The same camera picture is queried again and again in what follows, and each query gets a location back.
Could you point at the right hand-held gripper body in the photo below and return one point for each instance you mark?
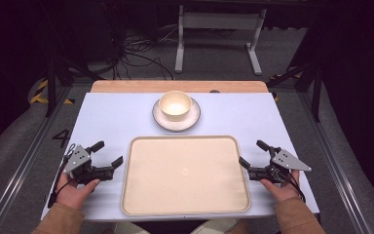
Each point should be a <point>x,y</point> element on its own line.
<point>277,167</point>

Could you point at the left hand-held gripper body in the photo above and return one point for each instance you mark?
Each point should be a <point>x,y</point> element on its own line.
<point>80,165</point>

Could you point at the cream bowl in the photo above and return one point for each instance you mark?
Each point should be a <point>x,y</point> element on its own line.
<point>175,105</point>

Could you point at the white metal stand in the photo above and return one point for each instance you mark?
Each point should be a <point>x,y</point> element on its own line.
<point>219,35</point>

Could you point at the black tripod stand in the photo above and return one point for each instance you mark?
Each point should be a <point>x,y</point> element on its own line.
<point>306,78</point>
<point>60,71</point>

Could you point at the white saucer plate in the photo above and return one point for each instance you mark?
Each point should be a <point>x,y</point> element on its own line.
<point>176,124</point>

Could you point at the person's right hand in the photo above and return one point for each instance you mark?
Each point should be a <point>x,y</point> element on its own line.
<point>280,190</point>

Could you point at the beige tray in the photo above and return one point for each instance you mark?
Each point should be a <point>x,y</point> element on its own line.
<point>185,177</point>

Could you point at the light blue table mat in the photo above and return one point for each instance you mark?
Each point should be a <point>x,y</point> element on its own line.
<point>110,117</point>

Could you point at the person's left hand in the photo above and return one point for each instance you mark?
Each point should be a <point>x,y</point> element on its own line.
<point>76,192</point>

